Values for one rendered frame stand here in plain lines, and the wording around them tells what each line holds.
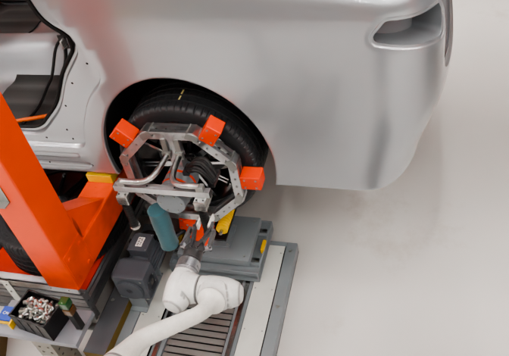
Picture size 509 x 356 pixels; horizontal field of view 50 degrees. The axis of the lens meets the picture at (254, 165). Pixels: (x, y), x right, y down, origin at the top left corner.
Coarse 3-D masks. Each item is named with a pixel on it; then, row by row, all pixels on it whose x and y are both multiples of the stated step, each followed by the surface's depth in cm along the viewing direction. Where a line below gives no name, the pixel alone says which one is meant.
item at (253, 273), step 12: (264, 228) 303; (180, 240) 304; (264, 240) 295; (264, 252) 293; (204, 264) 293; (216, 264) 292; (228, 264) 291; (252, 264) 286; (228, 276) 290; (240, 276) 287; (252, 276) 284
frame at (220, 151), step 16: (144, 128) 227; (160, 128) 228; (176, 128) 225; (192, 128) 222; (224, 144) 228; (128, 160) 240; (224, 160) 227; (240, 160) 231; (128, 176) 248; (240, 192) 238; (192, 208) 260; (208, 208) 257; (224, 208) 248
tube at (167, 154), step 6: (162, 144) 227; (168, 150) 229; (168, 156) 230; (162, 162) 226; (156, 168) 223; (162, 168) 225; (150, 174) 221; (156, 174) 222; (120, 180) 221; (126, 180) 221; (132, 180) 220; (138, 180) 220; (144, 180) 219; (150, 180) 220; (120, 186) 223
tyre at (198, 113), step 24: (144, 96) 246; (168, 96) 231; (192, 96) 230; (216, 96) 233; (144, 120) 232; (168, 120) 229; (192, 120) 226; (240, 120) 233; (240, 144) 229; (264, 144) 247
